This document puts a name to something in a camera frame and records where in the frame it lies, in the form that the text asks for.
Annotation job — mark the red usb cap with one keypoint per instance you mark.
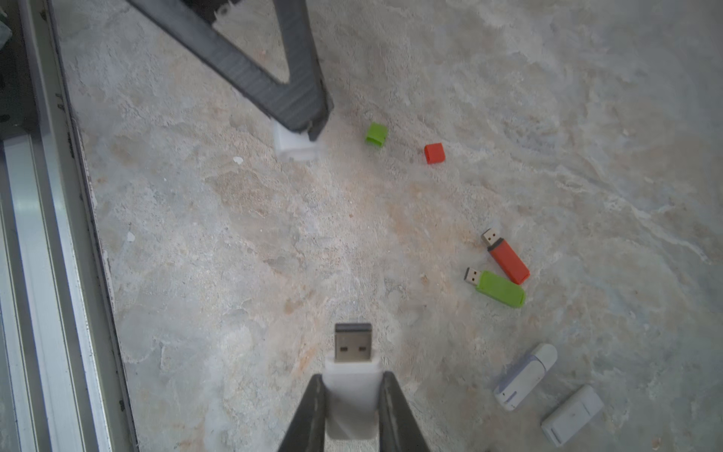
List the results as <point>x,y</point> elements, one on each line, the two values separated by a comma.
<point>434,153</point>

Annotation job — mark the green usb cap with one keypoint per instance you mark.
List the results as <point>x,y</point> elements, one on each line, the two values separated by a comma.
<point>376,134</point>

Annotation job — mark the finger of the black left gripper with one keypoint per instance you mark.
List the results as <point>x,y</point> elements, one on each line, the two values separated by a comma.
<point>191,24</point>
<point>303,103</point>

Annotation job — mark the white square usb cap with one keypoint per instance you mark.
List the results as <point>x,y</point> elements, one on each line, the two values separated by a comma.
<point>293,146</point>

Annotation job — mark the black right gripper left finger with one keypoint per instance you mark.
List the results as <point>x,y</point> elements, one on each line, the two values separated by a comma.
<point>307,430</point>

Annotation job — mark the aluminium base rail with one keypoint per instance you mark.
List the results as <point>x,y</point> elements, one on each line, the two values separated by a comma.
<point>62,381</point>

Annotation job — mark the white usb drive capped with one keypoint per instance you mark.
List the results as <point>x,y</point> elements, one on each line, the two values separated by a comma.
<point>571,416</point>

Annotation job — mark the green usb drive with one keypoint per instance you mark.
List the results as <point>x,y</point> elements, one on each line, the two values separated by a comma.
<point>495,287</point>

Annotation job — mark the white usb drive short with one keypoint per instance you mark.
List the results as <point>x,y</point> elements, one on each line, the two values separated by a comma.
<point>352,378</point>

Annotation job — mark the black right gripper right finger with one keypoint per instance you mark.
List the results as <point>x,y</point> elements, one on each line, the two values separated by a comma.
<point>399,431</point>

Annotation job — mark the red usb drive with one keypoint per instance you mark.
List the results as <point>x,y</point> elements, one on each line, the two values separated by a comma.
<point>507,259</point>

